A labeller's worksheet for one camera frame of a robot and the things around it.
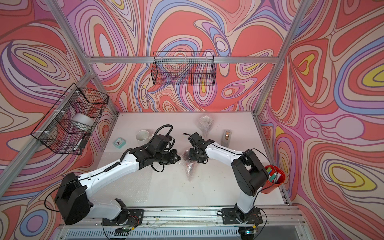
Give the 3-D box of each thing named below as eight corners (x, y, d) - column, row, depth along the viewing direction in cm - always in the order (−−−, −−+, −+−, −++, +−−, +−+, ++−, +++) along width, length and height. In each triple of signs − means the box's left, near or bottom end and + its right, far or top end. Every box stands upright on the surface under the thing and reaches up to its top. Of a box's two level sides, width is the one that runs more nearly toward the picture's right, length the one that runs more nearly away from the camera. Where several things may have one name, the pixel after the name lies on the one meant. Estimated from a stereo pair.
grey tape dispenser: (220, 145, 101) (221, 142, 98) (222, 131, 109) (223, 128, 106) (229, 147, 100) (230, 144, 97) (230, 133, 108) (231, 130, 105)
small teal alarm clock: (113, 145, 103) (112, 143, 101) (120, 139, 106) (119, 137, 104) (120, 149, 101) (118, 147, 99) (126, 142, 104) (125, 140, 102)
